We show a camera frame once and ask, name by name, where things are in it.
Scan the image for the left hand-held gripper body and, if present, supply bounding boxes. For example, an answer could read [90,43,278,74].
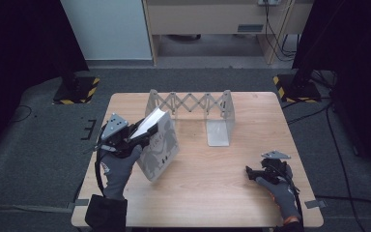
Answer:
[100,112,143,158]

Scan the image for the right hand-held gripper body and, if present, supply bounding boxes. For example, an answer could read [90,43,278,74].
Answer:
[261,150,293,185]

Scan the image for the white book with grey figures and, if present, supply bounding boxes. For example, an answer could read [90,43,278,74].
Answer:
[136,107,181,184]

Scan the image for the expandable metal bookend rack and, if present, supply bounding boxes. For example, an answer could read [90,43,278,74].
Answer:
[145,89,236,148]

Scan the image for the person's right hand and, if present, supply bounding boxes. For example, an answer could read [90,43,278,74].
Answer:
[255,176,302,225]

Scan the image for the person's left hand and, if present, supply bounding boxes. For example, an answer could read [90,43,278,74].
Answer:
[100,144,143,200]

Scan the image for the black tape floor marks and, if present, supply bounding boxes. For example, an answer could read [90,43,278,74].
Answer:
[80,119,97,141]

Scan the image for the grey tape piece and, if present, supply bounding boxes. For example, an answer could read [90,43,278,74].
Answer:
[67,198,90,211]
[303,199,328,210]

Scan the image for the black stand base hazard stripes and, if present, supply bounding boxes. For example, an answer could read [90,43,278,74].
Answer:
[272,72,323,104]
[52,75,100,105]

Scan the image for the white panel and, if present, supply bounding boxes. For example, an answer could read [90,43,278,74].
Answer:
[59,0,153,61]

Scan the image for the light wooden desk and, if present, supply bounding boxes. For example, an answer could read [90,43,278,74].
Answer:
[141,0,315,67]

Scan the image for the dark curtain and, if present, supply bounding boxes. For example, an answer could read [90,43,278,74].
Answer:
[291,0,371,185]
[0,0,90,162]

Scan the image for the grey label on desk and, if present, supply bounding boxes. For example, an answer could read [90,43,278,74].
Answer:
[237,23,265,34]

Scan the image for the left hand-held gripper cable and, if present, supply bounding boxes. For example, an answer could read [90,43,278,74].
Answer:
[94,148,108,196]

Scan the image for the hand-held gripper cable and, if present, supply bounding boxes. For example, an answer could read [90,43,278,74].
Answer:
[94,148,108,196]
[288,178,305,226]

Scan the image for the right hand-held gripper cable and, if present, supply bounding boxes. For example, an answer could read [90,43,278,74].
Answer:
[288,178,305,226]

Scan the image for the black floor cable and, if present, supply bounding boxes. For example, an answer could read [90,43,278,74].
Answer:
[315,194,371,209]
[286,101,333,126]
[326,105,359,232]
[12,104,33,124]

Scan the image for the black hanging cables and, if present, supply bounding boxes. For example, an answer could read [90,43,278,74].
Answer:
[264,3,299,62]

